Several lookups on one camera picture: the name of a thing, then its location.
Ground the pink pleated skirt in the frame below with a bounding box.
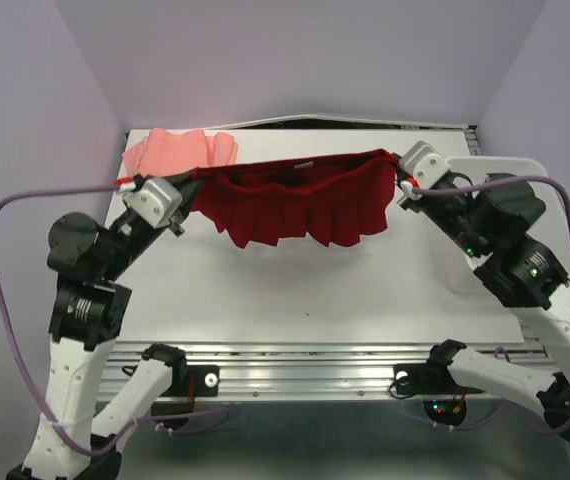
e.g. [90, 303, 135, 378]
[122, 128, 238, 176]

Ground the red skirt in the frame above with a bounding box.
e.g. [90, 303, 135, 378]
[192, 149, 400, 248]

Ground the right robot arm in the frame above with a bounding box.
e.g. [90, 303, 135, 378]
[389, 172, 570, 443]

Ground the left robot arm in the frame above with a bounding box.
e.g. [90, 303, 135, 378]
[7, 173, 203, 479]

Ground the white plastic bin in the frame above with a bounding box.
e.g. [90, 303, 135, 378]
[431, 156, 570, 295]

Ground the white backdrop board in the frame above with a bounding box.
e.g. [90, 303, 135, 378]
[207, 114, 474, 131]

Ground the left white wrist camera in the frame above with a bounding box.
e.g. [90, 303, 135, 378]
[123, 177, 182, 229]

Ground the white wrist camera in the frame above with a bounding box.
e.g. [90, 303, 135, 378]
[399, 141, 451, 188]
[123, 177, 182, 229]

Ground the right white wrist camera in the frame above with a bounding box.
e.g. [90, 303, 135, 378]
[399, 141, 451, 188]

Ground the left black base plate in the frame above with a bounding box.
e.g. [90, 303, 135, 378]
[162, 365, 220, 399]

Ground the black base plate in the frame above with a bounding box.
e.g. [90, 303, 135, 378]
[162, 365, 220, 399]
[391, 363, 462, 398]

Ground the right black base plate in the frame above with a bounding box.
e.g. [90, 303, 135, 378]
[391, 363, 462, 398]

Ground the aluminium rail frame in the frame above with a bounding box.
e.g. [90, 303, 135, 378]
[24, 124, 570, 480]

